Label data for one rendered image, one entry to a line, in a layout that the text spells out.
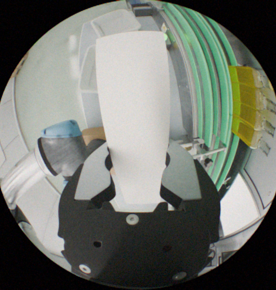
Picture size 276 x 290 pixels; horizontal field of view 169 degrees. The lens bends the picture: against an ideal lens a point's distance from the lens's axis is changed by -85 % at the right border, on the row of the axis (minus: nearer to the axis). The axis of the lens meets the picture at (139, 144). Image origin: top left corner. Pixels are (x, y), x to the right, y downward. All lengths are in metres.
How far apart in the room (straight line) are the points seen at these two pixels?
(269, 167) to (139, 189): 0.48
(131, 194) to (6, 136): 3.38
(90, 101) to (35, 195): 3.30
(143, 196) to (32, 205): 3.47
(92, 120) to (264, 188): 0.86
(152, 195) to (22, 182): 0.32
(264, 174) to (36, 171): 0.73
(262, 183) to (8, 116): 4.07
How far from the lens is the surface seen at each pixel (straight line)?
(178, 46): 0.38
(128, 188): 0.15
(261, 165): 0.51
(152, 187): 0.15
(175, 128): 0.51
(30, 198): 3.49
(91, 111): 0.51
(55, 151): 0.25
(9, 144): 3.37
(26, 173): 0.30
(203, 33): 0.42
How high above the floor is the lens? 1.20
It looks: 59 degrees down
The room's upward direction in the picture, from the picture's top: 178 degrees counter-clockwise
